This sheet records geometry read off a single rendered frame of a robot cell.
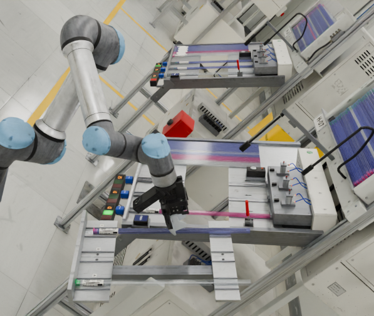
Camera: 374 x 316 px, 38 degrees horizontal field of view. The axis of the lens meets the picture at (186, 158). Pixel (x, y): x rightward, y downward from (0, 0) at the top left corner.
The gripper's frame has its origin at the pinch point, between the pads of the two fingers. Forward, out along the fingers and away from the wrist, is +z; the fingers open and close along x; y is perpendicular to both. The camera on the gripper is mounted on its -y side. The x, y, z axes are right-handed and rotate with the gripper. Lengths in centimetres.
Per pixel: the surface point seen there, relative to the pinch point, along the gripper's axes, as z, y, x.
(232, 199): 17.4, 20.5, 31.7
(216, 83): 30, 22, 155
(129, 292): 11.7, -16.5, -12.6
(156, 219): 10.2, -7.7, 18.5
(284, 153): 27, 46, 68
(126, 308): 16.9, -18.8, -14.2
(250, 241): 19.7, 24.4, 9.7
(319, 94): 47, 80, 149
